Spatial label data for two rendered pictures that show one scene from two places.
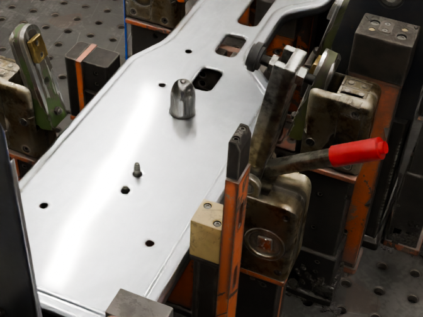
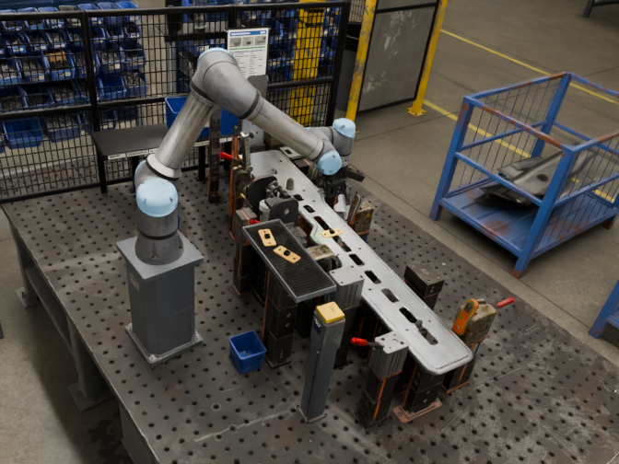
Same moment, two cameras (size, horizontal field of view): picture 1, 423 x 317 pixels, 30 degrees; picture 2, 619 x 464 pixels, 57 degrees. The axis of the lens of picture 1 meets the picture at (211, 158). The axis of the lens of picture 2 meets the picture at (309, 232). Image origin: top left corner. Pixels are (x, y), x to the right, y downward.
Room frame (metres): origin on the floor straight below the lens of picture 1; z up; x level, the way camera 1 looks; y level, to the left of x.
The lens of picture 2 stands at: (2.02, -1.60, 2.28)
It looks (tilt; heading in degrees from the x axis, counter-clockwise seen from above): 36 degrees down; 124
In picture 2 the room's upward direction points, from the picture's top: 8 degrees clockwise
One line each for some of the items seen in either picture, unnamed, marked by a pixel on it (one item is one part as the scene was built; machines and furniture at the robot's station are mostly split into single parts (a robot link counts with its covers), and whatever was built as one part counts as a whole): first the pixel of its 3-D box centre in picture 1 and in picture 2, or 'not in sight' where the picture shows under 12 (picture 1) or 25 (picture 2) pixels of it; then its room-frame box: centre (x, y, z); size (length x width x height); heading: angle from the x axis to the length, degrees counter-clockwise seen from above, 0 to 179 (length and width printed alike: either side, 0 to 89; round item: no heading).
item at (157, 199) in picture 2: not in sight; (157, 205); (0.83, -0.69, 1.27); 0.13 x 0.12 x 0.14; 145
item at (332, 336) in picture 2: not in sight; (320, 367); (1.43, -0.57, 0.92); 0.08 x 0.08 x 0.44; 69
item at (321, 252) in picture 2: not in sight; (314, 292); (1.18, -0.29, 0.89); 0.13 x 0.11 x 0.38; 69
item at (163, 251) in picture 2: not in sight; (158, 237); (0.84, -0.69, 1.15); 0.15 x 0.15 x 0.10
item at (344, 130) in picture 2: not in sight; (342, 136); (1.08, -0.11, 1.41); 0.09 x 0.08 x 0.11; 55
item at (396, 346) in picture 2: not in sight; (380, 381); (1.58, -0.45, 0.88); 0.11 x 0.10 x 0.36; 69
